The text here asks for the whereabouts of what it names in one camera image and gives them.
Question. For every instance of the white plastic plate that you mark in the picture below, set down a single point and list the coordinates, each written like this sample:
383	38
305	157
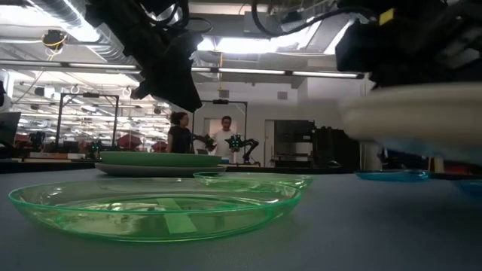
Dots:
414	113

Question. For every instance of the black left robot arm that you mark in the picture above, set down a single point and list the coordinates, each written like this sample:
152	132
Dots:
109	15

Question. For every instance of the large grey plastic plate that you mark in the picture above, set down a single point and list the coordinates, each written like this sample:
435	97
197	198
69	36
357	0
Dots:
158	171

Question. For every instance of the small clear blue plate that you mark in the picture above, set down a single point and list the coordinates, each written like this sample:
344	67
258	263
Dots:
470	187
391	175

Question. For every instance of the red box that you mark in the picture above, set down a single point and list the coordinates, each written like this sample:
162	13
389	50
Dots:
457	169

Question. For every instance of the white cup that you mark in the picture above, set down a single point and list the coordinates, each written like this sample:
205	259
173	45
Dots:
438	165

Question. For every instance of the small clear green plate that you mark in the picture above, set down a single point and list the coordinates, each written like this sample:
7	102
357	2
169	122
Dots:
56	211
286	180

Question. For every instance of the ceiling strip light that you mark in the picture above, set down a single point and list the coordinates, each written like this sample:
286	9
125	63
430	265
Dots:
101	66
252	71

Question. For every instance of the large green plastic plate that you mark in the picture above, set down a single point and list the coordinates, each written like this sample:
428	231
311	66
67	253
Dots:
158	159

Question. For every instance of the person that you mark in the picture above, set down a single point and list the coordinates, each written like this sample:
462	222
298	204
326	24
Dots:
180	139
223	143

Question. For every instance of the wooden workbench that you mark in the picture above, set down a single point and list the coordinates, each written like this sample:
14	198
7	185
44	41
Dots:
56	155

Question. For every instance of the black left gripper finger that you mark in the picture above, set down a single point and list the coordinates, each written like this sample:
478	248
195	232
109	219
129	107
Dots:
140	91
177	90

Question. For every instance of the black aluminium table frame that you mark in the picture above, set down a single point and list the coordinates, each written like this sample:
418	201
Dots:
45	165

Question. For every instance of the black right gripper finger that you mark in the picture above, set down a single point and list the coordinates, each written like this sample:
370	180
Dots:
395	79

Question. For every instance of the black background robot arm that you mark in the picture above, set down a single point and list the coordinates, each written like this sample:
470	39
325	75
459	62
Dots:
207	141
248	145

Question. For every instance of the dark equipment rack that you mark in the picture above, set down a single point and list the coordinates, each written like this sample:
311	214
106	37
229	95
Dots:
293	131

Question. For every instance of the black cabinet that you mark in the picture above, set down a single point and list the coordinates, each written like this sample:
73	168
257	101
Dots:
335	147

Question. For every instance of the black gantry frame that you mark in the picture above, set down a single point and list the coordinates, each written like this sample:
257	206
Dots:
59	120
245	124

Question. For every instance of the black computer monitor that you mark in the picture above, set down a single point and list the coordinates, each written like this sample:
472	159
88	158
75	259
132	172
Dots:
9	128

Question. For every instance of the grey ceiling box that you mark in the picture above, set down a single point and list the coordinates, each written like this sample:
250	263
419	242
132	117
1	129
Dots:
260	24

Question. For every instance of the silver ventilation duct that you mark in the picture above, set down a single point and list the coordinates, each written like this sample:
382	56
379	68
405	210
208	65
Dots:
109	50

